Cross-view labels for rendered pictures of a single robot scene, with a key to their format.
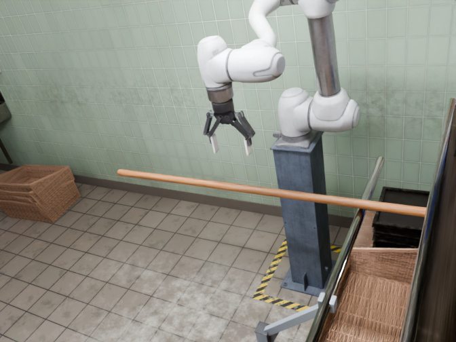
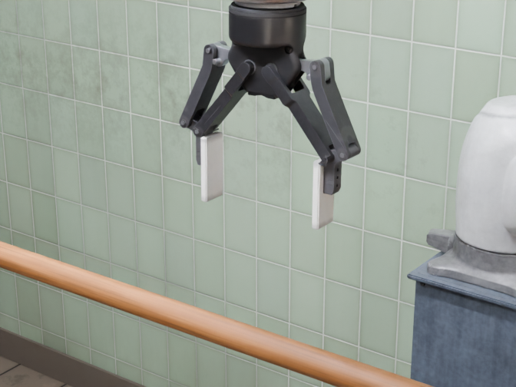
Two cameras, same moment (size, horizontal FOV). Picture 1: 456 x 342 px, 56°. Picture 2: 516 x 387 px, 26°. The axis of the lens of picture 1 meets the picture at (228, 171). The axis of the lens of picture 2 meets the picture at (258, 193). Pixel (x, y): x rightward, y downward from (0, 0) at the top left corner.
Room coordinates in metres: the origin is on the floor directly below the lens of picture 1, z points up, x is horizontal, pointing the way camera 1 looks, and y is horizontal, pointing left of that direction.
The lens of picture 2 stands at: (0.33, -0.07, 1.75)
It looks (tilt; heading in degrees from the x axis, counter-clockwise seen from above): 21 degrees down; 2
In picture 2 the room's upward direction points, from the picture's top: straight up
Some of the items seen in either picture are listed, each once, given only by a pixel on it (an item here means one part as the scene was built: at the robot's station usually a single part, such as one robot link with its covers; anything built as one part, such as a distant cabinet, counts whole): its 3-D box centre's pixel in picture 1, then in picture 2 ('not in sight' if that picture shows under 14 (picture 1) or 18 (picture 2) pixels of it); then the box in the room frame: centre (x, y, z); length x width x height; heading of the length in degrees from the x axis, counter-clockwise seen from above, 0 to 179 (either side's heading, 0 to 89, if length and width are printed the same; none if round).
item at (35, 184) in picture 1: (30, 180); not in sight; (3.46, 1.77, 0.32); 0.56 x 0.49 x 0.28; 64
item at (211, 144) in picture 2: (214, 143); (212, 166); (1.42, 0.03, 1.35); 0.03 x 0.01 x 0.07; 148
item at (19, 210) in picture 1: (36, 197); not in sight; (3.46, 1.78, 0.14); 0.56 x 0.49 x 0.28; 62
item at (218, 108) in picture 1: (224, 110); (266, 48); (1.39, -0.03, 1.48); 0.08 x 0.07 x 0.09; 58
